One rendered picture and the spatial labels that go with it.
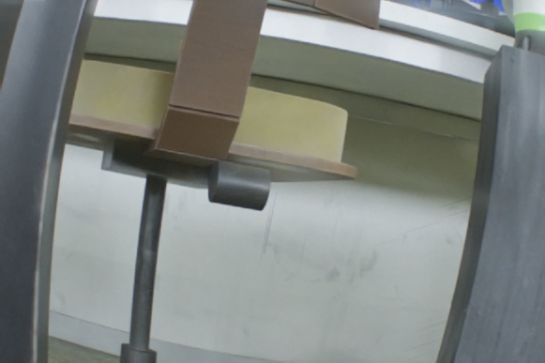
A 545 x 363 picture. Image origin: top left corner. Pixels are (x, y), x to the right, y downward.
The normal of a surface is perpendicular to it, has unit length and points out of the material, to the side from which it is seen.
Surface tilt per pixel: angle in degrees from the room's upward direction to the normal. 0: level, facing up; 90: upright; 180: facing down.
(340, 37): 90
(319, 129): 90
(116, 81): 90
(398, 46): 90
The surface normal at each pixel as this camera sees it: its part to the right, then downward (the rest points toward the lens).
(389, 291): 0.07, -0.07
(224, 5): 0.25, 0.12
